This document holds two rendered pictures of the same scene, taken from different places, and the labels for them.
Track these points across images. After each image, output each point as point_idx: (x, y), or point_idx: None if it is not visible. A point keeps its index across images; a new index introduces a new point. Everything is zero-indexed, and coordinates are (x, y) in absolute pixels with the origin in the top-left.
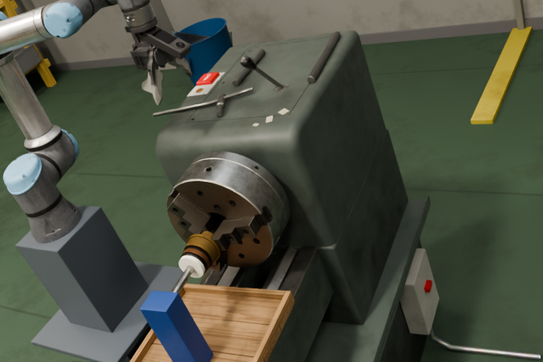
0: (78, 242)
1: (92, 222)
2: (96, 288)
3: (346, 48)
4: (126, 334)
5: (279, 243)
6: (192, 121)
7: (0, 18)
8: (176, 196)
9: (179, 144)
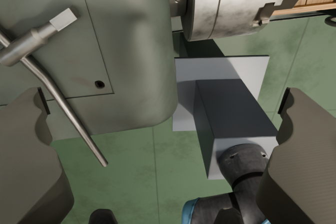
0: (253, 130)
1: (231, 133)
2: (245, 99)
3: None
4: (242, 66)
5: None
6: (107, 79)
7: None
8: None
9: (166, 70)
